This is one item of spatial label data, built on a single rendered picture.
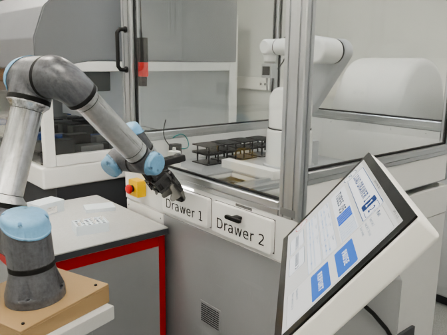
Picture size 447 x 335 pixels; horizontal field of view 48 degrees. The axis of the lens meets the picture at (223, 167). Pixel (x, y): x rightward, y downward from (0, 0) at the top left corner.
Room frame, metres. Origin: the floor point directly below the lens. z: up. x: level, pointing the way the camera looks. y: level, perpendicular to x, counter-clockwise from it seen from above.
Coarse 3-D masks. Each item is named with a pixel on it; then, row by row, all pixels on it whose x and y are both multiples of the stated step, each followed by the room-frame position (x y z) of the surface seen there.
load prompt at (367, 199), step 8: (360, 176) 1.09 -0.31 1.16; (368, 176) 1.04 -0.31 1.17; (352, 184) 1.10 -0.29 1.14; (360, 184) 1.04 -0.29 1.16; (368, 184) 1.00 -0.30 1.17; (352, 192) 1.05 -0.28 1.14; (360, 192) 1.00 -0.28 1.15; (368, 192) 0.96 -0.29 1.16; (376, 192) 0.91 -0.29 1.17; (360, 200) 0.96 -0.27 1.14; (368, 200) 0.92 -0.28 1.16; (376, 200) 0.88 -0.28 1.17; (360, 208) 0.92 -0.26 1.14; (368, 208) 0.88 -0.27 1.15; (376, 208) 0.85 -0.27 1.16; (368, 216) 0.85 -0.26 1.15
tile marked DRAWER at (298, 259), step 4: (304, 248) 1.01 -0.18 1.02; (300, 252) 1.01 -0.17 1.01; (304, 252) 0.99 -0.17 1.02; (296, 256) 1.01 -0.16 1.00; (300, 256) 0.99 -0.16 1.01; (304, 256) 0.97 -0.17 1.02; (292, 260) 1.02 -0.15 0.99; (296, 260) 0.99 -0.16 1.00; (300, 260) 0.97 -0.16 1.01; (304, 260) 0.95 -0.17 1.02; (292, 264) 0.99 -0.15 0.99; (296, 264) 0.97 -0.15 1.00; (300, 264) 0.95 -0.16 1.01; (292, 268) 0.97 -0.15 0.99; (296, 268) 0.95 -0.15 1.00; (292, 272) 0.95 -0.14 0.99
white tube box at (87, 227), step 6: (72, 222) 1.84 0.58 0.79; (84, 222) 1.84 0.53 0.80; (90, 222) 1.84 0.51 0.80; (96, 222) 1.84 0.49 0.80; (102, 222) 1.84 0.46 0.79; (108, 222) 1.84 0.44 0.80; (72, 228) 1.85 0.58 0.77; (78, 228) 1.78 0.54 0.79; (84, 228) 1.79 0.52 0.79; (90, 228) 1.81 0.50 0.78; (96, 228) 1.82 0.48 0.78; (102, 228) 1.83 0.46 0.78; (108, 228) 1.84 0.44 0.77; (78, 234) 1.78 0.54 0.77; (84, 234) 1.79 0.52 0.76
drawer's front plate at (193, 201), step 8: (184, 192) 1.82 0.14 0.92; (192, 192) 1.81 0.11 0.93; (168, 200) 1.90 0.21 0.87; (192, 200) 1.78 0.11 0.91; (200, 200) 1.75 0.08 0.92; (208, 200) 1.72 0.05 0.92; (168, 208) 1.90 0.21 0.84; (176, 208) 1.86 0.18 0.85; (192, 208) 1.78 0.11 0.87; (200, 208) 1.75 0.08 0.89; (208, 208) 1.72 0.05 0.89; (184, 216) 1.82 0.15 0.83; (208, 216) 1.72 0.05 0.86; (200, 224) 1.75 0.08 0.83; (208, 224) 1.72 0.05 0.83
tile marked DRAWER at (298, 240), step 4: (300, 236) 1.11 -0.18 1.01; (296, 240) 1.12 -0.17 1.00; (300, 240) 1.09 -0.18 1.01; (304, 240) 1.06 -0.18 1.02; (292, 244) 1.12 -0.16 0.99; (296, 244) 1.09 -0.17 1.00; (300, 244) 1.06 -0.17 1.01; (292, 248) 1.09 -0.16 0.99; (296, 248) 1.06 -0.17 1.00; (292, 252) 1.06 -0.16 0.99
